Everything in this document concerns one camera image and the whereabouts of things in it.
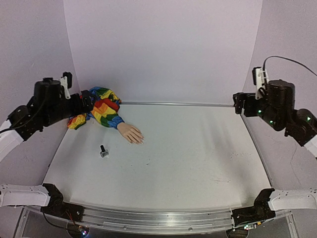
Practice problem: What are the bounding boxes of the black right camera cable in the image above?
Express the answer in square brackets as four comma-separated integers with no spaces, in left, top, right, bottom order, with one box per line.
[262,56,317,77]

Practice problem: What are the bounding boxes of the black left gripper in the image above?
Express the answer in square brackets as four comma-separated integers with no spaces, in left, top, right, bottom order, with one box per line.
[44,88,98,126]

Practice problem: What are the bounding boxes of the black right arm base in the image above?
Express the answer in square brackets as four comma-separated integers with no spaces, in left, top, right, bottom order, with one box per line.
[231,188,276,228]

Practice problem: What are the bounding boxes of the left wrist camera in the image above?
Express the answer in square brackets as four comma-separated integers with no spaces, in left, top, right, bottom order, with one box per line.
[59,72,72,100]

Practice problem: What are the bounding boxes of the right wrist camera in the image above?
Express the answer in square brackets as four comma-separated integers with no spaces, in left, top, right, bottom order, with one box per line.
[252,67,268,100]

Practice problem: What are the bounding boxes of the glitter nail polish bottle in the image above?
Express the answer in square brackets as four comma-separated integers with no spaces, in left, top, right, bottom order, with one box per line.
[100,150,109,158]

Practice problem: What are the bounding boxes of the mannequin hand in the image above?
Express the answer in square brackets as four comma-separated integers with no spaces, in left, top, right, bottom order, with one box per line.
[117,122,144,144]

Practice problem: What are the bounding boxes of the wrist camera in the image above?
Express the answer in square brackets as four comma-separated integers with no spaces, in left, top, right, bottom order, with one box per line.
[252,67,268,100]
[59,72,72,100]

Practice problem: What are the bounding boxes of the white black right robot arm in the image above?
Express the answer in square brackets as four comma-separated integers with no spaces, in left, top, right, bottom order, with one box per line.
[231,80,317,225]

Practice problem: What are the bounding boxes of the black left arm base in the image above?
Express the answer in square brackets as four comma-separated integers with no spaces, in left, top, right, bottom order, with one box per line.
[41,183,84,222]

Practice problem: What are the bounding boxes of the aluminium front rail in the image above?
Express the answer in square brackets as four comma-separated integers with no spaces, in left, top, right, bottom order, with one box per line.
[24,202,293,235]

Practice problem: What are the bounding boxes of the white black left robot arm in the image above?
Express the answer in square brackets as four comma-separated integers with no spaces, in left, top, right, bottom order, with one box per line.
[0,72,97,217]

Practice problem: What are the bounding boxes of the rainbow colored sleeve cloth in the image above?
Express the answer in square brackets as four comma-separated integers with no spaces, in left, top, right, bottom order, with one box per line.
[67,87,124,129]

